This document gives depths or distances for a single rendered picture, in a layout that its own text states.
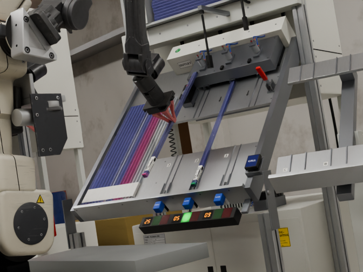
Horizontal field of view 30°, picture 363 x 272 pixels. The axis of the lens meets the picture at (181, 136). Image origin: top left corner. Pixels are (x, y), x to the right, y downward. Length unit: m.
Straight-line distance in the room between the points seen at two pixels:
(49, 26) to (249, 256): 1.11
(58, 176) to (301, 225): 7.06
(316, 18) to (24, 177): 1.40
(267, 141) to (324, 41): 0.73
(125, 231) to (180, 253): 4.55
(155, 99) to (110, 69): 5.82
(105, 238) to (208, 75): 4.25
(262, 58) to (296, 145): 3.65
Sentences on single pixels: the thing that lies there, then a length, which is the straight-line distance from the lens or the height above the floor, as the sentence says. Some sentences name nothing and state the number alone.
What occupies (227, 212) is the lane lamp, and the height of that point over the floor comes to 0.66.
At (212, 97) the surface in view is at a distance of 2.41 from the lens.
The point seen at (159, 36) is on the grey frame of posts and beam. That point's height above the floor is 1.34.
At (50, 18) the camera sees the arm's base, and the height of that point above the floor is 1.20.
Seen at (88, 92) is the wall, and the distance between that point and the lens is 8.35.
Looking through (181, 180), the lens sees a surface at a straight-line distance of 2.14.
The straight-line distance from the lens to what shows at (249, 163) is 1.96.
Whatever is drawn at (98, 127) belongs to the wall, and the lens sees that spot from 8.21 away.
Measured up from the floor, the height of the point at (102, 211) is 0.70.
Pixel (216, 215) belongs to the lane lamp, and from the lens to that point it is 1.96.
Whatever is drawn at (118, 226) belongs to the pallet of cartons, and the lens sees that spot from 6.36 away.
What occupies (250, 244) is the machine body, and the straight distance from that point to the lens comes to 2.33.
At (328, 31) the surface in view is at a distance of 2.76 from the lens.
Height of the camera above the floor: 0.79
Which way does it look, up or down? 3 degrees up
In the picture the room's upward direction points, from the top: 9 degrees counter-clockwise
